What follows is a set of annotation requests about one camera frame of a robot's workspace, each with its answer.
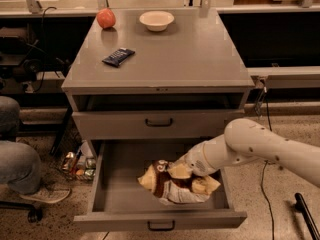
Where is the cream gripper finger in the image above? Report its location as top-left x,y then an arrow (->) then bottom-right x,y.
167,163 -> 192,179
191,176 -> 220,195

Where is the brown chip bag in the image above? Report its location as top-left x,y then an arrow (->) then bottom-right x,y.
138,160 -> 213,205

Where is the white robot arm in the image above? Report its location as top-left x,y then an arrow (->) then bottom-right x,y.
169,118 -> 320,187

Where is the closed grey upper drawer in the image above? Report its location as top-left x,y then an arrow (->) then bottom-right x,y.
72,110 -> 244,140

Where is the open grey lower drawer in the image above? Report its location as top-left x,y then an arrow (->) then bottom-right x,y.
74,140 -> 247,232

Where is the grey drawer cabinet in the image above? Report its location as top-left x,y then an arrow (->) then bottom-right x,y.
62,8 -> 254,154

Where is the black bar on floor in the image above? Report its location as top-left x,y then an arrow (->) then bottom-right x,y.
294,193 -> 320,240

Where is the blue snack bar wrapper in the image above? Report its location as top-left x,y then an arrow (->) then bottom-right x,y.
102,48 -> 135,68

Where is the white sneaker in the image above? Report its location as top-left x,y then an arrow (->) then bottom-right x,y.
20,186 -> 71,204

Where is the white bowl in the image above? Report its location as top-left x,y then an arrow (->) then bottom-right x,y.
139,11 -> 174,32

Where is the black office chair base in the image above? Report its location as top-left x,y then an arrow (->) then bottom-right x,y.
0,201 -> 43,223

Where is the person leg in jeans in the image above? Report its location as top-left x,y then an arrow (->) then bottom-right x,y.
0,96 -> 41,195

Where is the red apple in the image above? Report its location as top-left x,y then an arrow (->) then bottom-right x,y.
96,8 -> 116,29

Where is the black power cable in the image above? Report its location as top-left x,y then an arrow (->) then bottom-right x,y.
258,78 -> 278,240

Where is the wire basket of cans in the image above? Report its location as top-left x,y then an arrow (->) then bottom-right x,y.
60,141 -> 96,181

